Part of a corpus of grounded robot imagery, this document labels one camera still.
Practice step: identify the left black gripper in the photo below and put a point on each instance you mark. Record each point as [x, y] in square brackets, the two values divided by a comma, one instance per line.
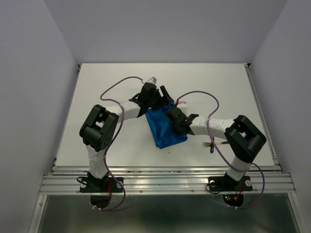
[165, 99]

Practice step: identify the blue cloth napkin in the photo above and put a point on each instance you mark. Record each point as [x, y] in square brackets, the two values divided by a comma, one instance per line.
[162, 129]

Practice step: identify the gold spoon green handle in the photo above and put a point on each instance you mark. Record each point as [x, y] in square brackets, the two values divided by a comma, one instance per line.
[211, 148]

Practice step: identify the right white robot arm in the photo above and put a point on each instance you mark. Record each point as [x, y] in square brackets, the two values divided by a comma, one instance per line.
[244, 138]

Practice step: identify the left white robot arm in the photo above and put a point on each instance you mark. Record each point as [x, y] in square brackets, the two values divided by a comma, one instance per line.
[98, 130]

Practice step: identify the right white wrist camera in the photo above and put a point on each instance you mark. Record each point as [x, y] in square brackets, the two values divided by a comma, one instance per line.
[182, 105]

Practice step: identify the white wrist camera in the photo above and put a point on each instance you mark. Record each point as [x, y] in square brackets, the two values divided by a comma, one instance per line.
[152, 80]
[182, 105]

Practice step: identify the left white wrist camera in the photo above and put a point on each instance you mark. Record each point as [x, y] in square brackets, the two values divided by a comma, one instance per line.
[152, 80]

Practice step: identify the gold fork green handle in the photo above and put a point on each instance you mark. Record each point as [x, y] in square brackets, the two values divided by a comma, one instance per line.
[209, 144]

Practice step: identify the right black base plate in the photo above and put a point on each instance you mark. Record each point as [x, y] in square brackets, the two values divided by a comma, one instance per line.
[218, 184]

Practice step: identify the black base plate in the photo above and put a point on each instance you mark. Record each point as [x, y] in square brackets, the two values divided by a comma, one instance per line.
[218, 184]
[105, 185]

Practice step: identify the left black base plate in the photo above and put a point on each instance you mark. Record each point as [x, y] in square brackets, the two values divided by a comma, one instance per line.
[105, 185]

